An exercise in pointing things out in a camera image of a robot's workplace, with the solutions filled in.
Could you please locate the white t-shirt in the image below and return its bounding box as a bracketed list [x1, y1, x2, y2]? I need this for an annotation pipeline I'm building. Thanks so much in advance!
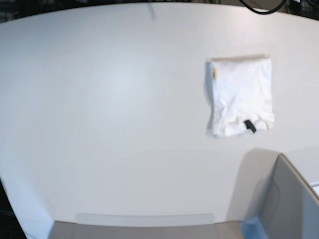
[207, 55, 275, 137]

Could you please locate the grey open storage box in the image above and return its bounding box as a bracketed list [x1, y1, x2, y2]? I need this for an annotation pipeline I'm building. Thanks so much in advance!
[49, 149, 319, 239]

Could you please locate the blue cloth in box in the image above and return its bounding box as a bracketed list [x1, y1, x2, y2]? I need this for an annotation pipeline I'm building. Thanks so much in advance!
[239, 216, 268, 239]

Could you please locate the black looped cable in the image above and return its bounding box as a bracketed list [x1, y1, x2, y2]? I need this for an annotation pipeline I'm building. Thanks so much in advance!
[239, 0, 287, 14]

